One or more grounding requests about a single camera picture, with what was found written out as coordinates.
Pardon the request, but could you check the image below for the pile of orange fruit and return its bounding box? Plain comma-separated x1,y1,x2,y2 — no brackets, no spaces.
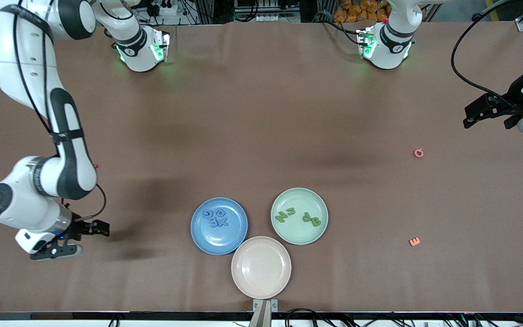
334,0,390,23

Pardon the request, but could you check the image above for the blue round plate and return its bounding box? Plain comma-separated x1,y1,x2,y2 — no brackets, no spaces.
190,197,248,256

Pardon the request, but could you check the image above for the brown table cover sheet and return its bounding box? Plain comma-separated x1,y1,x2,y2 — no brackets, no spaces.
0,20,523,314

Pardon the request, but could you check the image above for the beige round plate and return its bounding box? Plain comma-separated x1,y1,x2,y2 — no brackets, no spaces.
231,236,292,300

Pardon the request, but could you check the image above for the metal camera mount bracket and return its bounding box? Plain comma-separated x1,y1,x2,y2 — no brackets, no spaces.
249,298,279,327

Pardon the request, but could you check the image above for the pale green round plate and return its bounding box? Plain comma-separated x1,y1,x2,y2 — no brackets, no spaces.
271,188,329,246

